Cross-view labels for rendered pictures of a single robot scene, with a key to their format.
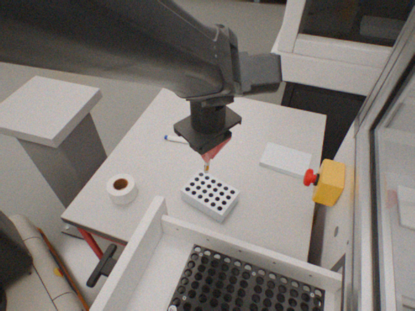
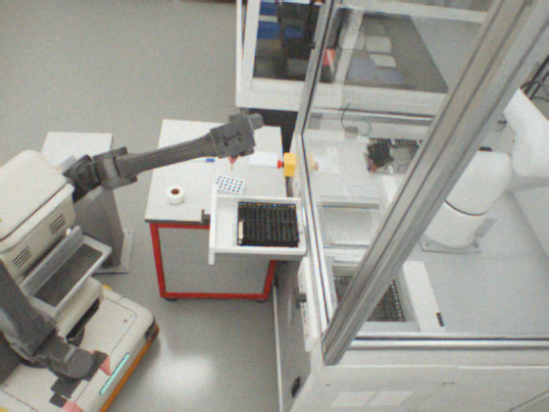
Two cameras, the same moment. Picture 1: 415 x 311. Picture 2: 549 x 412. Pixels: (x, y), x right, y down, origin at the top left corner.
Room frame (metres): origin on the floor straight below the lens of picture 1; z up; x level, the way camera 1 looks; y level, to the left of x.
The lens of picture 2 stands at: (-0.75, 0.46, 2.13)
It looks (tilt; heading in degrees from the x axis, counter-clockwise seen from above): 49 degrees down; 329
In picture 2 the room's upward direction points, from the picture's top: 11 degrees clockwise
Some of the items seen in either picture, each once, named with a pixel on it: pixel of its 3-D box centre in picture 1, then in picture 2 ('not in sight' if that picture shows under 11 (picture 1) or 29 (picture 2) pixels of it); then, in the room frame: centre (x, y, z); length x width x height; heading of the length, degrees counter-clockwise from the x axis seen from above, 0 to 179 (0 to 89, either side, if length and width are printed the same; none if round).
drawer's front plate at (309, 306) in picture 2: not in sight; (307, 302); (-0.24, -0.06, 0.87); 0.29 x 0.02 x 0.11; 160
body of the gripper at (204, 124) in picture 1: (207, 113); not in sight; (0.36, -0.01, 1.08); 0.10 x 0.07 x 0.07; 130
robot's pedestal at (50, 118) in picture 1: (79, 172); (91, 209); (0.80, 0.56, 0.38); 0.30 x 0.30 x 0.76; 73
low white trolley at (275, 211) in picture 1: (211, 222); (218, 219); (0.55, -0.03, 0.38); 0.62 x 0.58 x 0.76; 160
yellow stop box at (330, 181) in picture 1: (326, 182); (288, 164); (0.37, -0.27, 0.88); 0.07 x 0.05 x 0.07; 160
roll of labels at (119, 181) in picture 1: (122, 189); (175, 194); (0.42, 0.21, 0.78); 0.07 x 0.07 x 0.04
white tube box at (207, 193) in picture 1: (209, 194); (228, 186); (0.40, -0.01, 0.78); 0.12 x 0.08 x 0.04; 55
